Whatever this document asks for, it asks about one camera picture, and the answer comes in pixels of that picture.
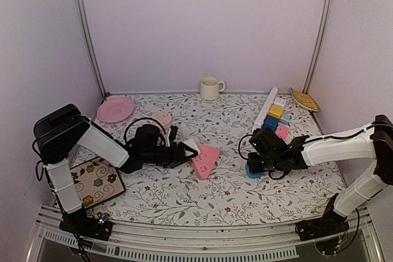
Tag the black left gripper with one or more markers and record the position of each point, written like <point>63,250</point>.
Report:
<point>177,156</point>

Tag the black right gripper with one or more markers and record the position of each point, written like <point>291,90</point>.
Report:
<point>253,165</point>

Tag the light blue socket adapter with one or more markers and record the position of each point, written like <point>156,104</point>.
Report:
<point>252,175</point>

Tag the pink triangular power strip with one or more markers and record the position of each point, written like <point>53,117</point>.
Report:
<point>204,162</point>

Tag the round pink power strip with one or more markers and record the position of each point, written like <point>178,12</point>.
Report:
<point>164,118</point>

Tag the large white power adapter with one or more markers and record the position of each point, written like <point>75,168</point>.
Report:
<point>191,147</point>

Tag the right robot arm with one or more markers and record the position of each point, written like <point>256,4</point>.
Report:
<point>372,141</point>

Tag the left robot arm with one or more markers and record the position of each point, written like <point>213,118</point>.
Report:
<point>65,129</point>

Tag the pink flat socket adapter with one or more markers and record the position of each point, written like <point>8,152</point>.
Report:
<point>282,132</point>

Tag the dark blue cube socket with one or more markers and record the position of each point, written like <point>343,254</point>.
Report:
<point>270,123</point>

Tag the pale blue cube socket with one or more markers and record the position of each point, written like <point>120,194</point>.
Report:
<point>285,119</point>

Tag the yellow cube socket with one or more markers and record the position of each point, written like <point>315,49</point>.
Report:
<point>275,111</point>

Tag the white cube socket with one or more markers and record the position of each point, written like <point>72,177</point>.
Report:
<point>280,102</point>

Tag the long white power strip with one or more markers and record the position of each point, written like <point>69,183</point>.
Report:
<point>265,108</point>

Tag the cream ceramic mug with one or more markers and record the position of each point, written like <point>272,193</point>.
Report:
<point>211,88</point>

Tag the pink plastic plate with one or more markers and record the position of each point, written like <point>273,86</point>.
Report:
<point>115,110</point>

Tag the yellow leaf shaped dish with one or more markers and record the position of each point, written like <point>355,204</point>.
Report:
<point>305,101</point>

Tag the floral square tray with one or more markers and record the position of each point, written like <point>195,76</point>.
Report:
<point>96,181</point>

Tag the aluminium front rail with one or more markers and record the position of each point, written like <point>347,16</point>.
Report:
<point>145,242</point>

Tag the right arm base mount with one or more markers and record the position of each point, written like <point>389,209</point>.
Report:
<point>326,225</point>

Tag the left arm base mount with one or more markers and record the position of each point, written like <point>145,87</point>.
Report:
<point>79,223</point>

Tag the aluminium right corner post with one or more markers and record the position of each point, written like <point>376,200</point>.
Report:
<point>323,24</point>

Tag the aluminium corner post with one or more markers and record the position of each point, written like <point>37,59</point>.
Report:
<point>323,24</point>
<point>83,19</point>

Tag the aluminium left corner post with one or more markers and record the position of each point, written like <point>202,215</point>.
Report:
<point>83,19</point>

